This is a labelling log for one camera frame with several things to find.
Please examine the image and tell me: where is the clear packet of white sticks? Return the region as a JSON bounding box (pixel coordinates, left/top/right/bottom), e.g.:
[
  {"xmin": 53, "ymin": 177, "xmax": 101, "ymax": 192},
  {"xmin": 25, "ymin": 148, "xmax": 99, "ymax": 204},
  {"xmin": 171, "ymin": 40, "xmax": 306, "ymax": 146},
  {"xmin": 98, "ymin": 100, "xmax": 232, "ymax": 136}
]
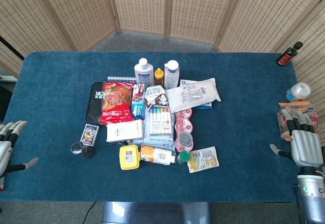
[{"xmin": 165, "ymin": 78, "xmax": 221, "ymax": 113}]

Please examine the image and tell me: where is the green capped small jar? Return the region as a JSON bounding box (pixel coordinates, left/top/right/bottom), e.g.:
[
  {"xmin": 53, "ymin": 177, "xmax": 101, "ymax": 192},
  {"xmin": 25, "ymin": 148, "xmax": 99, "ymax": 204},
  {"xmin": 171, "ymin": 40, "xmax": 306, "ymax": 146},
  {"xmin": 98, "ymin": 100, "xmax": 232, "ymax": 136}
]
[{"xmin": 176, "ymin": 150, "xmax": 191, "ymax": 165}]

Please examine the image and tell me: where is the blue table cloth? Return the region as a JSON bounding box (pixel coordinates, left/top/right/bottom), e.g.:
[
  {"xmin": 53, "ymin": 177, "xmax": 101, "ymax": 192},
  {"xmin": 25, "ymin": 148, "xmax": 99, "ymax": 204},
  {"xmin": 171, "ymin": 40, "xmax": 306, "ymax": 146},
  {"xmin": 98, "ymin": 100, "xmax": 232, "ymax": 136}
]
[{"xmin": 0, "ymin": 51, "xmax": 303, "ymax": 202}]

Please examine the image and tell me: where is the clear bottle white cap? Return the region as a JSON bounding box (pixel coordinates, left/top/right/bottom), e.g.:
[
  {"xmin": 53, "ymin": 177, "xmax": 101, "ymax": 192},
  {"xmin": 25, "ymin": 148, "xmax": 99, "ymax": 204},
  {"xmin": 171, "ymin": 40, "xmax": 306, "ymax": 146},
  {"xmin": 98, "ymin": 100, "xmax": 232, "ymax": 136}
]
[{"xmin": 164, "ymin": 59, "xmax": 180, "ymax": 89}]

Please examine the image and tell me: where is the black flat pouch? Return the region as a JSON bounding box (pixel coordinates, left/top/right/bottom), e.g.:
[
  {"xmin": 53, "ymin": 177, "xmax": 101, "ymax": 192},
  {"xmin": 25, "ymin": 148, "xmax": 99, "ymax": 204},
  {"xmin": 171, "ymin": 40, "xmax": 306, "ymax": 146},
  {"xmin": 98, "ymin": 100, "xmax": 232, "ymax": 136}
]
[{"xmin": 86, "ymin": 82, "xmax": 105, "ymax": 125}]

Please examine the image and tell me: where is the row of grey batteries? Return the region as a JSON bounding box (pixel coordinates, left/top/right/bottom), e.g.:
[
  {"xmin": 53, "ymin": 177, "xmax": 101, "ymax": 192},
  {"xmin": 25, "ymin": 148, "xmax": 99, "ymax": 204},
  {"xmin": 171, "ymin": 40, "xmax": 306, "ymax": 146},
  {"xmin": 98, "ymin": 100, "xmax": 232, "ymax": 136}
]
[{"xmin": 107, "ymin": 76, "xmax": 137, "ymax": 84}]

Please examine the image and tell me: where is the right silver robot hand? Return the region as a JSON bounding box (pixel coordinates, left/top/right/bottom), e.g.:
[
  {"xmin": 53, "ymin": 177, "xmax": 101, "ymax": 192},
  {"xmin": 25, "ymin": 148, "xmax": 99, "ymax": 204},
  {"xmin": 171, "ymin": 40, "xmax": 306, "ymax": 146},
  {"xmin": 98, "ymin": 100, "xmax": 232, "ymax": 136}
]
[{"xmin": 269, "ymin": 108, "xmax": 324, "ymax": 168}]

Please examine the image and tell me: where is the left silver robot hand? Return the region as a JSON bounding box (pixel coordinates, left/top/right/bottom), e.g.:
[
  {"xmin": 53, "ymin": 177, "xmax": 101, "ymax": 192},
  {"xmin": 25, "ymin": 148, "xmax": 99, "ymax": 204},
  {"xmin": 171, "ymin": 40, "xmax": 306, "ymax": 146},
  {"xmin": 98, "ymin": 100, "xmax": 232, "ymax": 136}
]
[{"xmin": 0, "ymin": 120, "xmax": 39, "ymax": 190}]

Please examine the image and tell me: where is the woven folding screen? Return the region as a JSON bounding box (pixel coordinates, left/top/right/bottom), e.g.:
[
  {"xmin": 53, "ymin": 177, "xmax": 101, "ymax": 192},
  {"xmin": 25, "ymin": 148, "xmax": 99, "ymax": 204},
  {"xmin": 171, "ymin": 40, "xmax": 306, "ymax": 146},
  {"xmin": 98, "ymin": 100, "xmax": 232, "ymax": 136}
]
[{"xmin": 0, "ymin": 0, "xmax": 325, "ymax": 146}]

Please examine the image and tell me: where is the small playing card box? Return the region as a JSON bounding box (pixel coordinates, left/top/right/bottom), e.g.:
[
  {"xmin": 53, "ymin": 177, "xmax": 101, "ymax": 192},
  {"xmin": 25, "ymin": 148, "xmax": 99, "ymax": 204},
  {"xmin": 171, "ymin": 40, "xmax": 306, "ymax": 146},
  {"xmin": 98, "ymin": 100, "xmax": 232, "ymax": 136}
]
[{"xmin": 80, "ymin": 123, "xmax": 101, "ymax": 146}]

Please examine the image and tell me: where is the dark soy sauce bottle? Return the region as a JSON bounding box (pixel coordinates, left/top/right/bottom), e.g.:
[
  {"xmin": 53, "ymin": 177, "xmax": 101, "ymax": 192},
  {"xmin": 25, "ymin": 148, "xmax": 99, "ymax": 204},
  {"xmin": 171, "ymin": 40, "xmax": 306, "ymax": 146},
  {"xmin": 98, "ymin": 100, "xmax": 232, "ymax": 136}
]
[{"xmin": 276, "ymin": 41, "xmax": 304, "ymax": 67}]

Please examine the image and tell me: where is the coloured marker pen set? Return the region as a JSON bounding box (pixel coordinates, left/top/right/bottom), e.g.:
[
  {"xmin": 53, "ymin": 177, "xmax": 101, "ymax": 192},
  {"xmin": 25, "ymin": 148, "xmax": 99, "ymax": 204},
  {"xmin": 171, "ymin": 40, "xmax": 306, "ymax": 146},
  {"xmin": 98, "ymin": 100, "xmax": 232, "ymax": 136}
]
[{"xmin": 148, "ymin": 106, "xmax": 175, "ymax": 138}]

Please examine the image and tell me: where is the brown white snack packet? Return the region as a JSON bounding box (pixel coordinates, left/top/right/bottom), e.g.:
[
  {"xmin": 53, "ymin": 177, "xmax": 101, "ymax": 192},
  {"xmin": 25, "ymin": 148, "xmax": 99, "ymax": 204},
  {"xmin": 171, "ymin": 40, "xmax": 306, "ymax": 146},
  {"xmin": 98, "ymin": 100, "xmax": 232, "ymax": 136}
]
[{"xmin": 144, "ymin": 85, "xmax": 170, "ymax": 108}]

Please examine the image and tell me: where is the yellow printed sachet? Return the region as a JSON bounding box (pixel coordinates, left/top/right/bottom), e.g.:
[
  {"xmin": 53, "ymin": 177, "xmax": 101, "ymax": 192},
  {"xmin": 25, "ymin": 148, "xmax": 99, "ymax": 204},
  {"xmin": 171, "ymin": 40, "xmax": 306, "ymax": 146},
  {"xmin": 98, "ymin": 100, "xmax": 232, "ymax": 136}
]
[{"xmin": 186, "ymin": 146, "xmax": 220, "ymax": 174}]

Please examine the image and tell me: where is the red white cup pack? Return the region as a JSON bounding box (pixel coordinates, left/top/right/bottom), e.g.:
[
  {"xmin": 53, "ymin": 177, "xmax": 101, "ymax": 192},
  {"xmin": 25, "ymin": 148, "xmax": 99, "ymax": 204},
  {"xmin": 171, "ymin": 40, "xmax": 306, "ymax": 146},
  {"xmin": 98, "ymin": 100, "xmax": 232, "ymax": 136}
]
[{"xmin": 174, "ymin": 108, "xmax": 194, "ymax": 151}]

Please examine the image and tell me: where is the yellow lidded container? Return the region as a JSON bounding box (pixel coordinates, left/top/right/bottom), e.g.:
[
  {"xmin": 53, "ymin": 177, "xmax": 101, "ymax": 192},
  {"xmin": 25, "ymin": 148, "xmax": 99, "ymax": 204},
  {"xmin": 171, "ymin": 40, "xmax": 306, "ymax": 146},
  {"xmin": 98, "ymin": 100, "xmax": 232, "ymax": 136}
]
[{"xmin": 119, "ymin": 145, "xmax": 141, "ymax": 171}]

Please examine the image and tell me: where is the blue white milk carton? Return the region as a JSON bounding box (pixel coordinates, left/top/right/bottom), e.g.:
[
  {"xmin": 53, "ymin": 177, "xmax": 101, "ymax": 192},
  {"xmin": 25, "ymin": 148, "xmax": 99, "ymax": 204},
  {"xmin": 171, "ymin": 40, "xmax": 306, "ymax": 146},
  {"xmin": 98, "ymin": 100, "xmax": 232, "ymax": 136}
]
[{"xmin": 131, "ymin": 83, "xmax": 147, "ymax": 120}]

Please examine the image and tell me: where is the white capped plastic jar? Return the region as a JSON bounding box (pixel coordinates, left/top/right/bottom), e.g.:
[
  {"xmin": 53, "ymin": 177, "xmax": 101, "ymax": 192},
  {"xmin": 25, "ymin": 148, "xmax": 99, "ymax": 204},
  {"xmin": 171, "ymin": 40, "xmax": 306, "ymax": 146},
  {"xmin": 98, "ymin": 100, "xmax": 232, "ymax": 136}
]
[{"xmin": 285, "ymin": 82, "xmax": 312, "ymax": 102}]

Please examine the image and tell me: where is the tall white bottle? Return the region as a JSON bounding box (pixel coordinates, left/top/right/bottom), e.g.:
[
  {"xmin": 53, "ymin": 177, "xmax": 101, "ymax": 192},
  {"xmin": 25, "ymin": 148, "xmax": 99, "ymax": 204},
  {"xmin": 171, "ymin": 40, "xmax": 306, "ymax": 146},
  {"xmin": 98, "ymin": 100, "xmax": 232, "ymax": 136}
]
[{"xmin": 134, "ymin": 58, "xmax": 155, "ymax": 87}]

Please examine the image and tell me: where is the white cardboard box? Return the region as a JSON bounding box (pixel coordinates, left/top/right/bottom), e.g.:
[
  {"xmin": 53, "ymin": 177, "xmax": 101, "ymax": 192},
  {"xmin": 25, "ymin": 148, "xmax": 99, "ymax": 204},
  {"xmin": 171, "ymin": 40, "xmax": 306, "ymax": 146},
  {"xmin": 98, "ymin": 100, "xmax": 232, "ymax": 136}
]
[{"xmin": 106, "ymin": 119, "xmax": 145, "ymax": 143}]

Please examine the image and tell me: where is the orange juice bottle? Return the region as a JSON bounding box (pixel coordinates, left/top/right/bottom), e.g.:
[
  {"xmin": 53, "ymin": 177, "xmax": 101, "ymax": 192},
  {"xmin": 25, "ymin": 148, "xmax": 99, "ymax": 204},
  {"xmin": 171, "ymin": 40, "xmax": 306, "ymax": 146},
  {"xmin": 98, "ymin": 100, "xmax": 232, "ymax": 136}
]
[{"xmin": 139, "ymin": 145, "xmax": 177, "ymax": 166}]

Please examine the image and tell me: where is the small honey bottle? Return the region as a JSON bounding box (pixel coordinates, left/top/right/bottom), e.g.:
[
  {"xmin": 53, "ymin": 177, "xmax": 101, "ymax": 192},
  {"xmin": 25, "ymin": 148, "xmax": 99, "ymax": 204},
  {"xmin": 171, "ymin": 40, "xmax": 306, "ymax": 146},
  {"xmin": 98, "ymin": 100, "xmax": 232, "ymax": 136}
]
[{"xmin": 153, "ymin": 68, "xmax": 164, "ymax": 86}]

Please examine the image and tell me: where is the orange topped snack bag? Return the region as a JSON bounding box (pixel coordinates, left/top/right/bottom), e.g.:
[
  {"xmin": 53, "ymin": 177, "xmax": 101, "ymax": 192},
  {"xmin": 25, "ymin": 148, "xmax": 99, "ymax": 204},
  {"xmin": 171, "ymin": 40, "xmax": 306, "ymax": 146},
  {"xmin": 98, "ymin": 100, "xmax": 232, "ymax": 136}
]
[{"xmin": 276, "ymin": 101, "xmax": 319, "ymax": 142}]

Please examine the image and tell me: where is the red snack bag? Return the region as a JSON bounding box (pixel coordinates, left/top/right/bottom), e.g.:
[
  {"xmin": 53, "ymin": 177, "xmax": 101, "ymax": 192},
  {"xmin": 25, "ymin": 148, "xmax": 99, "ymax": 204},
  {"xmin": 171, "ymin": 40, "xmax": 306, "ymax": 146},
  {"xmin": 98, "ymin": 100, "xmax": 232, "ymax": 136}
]
[{"xmin": 99, "ymin": 81, "xmax": 135, "ymax": 125}]

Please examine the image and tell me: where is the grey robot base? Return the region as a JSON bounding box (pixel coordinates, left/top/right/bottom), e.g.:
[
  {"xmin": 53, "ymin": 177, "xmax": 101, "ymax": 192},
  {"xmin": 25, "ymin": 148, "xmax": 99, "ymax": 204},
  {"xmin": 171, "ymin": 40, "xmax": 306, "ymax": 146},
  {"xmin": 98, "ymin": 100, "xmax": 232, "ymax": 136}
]
[{"xmin": 101, "ymin": 201, "xmax": 212, "ymax": 224}]

